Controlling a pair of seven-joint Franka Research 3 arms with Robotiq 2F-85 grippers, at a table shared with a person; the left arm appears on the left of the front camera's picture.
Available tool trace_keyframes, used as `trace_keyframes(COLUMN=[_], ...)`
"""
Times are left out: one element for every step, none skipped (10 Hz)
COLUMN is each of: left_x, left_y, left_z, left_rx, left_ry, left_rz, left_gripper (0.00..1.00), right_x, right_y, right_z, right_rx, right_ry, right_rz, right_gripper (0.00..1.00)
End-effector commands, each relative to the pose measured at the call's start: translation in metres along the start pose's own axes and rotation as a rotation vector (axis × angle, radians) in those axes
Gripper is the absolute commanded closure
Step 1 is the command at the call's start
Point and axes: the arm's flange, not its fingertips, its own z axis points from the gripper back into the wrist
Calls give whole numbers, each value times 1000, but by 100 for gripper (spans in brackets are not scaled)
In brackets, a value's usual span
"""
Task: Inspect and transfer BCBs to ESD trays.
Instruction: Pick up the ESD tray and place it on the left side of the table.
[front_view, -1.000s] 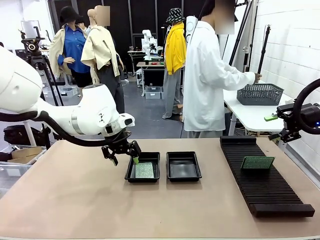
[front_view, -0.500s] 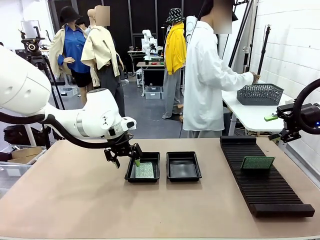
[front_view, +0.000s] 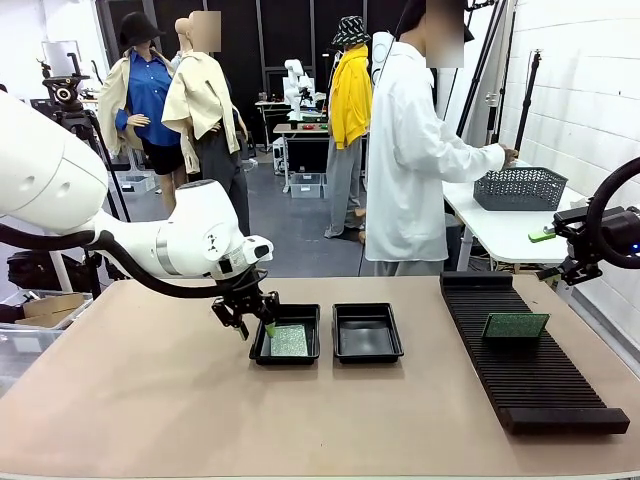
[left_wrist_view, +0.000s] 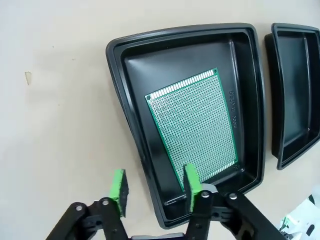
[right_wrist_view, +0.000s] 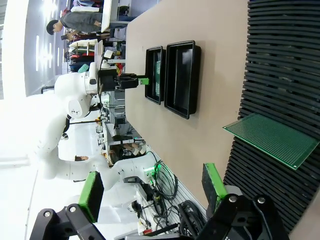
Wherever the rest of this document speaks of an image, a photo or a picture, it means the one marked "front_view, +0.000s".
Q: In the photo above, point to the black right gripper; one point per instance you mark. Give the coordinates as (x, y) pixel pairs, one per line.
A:
(622, 230)

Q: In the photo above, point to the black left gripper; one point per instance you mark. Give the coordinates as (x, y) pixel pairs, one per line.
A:
(245, 290)

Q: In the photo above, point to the green circuit board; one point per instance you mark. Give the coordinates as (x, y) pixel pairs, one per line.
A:
(291, 342)
(515, 325)

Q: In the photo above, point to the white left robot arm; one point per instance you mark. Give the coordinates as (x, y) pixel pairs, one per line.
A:
(50, 165)

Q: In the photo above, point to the small white robot arm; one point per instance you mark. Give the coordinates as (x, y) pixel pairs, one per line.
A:
(295, 85)

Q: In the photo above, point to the person's right forearm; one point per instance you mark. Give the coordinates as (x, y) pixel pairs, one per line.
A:
(472, 160)

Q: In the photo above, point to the black plastic ESD tray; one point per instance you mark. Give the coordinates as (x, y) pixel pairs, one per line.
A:
(367, 350)
(260, 345)

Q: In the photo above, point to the person's right hand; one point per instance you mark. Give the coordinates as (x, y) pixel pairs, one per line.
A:
(509, 153)

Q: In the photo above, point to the white table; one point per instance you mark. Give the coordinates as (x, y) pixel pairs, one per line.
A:
(500, 232)

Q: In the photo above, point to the grey plastic basket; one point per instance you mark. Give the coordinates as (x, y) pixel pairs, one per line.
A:
(520, 189)

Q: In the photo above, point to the black plastic stool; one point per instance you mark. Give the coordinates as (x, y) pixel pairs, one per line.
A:
(452, 240)

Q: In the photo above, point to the black slotted board rack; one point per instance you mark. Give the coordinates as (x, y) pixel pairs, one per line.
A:
(530, 370)

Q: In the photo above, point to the clear storage bin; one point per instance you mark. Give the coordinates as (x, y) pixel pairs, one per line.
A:
(306, 186)

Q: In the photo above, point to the black light stand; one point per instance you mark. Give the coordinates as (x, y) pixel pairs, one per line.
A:
(527, 100)

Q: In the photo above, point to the grey workbench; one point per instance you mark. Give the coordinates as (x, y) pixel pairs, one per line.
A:
(300, 150)

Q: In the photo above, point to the person in white coat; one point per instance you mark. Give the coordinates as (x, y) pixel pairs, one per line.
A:
(405, 150)

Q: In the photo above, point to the mannequin with cream jacket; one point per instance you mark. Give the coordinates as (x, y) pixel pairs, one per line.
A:
(210, 120)

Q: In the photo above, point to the brown cardboard box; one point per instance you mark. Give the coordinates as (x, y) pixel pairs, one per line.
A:
(50, 307)

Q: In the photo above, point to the black equipment bag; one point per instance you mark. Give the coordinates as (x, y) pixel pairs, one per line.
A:
(35, 270)

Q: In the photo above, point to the clear plastic bin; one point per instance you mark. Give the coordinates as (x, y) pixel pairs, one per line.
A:
(30, 345)

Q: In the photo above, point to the mannequin with yellow hoodie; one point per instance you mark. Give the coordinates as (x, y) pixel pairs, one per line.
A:
(347, 100)

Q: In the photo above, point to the mannequin with blue shirt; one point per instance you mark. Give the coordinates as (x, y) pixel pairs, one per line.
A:
(147, 100)

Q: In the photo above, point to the patterned bucket hat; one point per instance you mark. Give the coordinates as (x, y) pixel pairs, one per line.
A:
(351, 31)

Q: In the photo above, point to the black brimmed hat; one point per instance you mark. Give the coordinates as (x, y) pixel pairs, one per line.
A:
(137, 30)

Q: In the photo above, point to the black camera tripod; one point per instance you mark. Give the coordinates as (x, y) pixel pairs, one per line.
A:
(67, 95)

